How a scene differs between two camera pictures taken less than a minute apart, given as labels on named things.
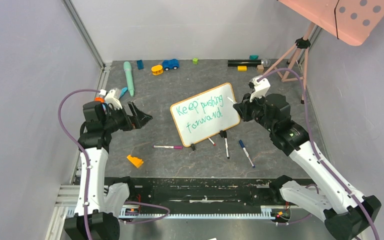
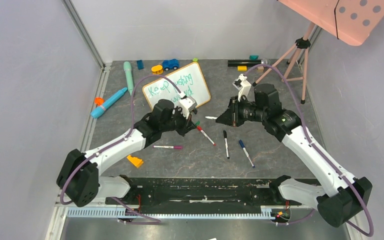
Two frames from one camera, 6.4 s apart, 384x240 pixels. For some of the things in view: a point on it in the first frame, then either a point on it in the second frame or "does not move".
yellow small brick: [242, 68] does not move
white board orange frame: [205, 114] to [191, 82]
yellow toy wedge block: [136, 161] does not move
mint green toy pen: [129, 78] does not move
